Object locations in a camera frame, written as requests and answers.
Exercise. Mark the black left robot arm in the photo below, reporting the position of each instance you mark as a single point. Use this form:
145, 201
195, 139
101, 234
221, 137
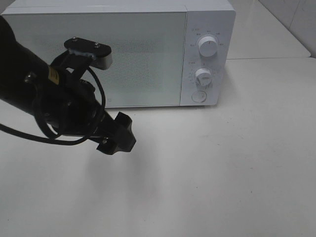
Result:
20, 72

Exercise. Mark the white microwave oven body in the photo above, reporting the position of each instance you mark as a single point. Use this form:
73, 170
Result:
203, 18

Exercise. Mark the white microwave door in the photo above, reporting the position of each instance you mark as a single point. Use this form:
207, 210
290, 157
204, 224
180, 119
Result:
147, 50

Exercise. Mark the round white door button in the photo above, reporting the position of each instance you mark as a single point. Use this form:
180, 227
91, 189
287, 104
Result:
199, 96

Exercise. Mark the white microwave knob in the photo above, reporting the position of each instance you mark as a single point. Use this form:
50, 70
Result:
207, 46
203, 76

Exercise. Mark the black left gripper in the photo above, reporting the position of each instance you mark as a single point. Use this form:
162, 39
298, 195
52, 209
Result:
71, 109

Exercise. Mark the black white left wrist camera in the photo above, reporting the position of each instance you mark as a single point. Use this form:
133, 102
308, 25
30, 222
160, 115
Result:
100, 54

